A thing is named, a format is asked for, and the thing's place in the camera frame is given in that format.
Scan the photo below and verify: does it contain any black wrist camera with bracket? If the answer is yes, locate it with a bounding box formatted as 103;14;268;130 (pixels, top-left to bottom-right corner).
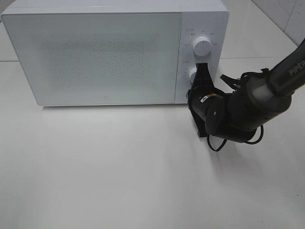
190;109;208;138

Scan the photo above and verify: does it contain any white microwave door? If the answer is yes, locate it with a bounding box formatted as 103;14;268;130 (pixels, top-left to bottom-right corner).
2;13;181;106

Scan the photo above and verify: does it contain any upper white power knob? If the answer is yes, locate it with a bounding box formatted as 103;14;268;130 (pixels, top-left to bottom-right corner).
191;34;213;56

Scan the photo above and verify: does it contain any white timer knob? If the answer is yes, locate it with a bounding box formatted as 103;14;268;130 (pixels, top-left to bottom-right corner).
188;67;197;83

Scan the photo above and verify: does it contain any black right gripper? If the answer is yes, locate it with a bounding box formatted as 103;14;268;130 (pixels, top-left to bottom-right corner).
188;63;226;119

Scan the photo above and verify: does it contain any white microwave oven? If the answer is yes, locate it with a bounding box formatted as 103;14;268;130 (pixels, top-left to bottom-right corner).
1;0;229;104

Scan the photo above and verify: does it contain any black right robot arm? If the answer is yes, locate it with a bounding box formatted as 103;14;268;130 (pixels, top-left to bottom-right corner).
187;42;305;145

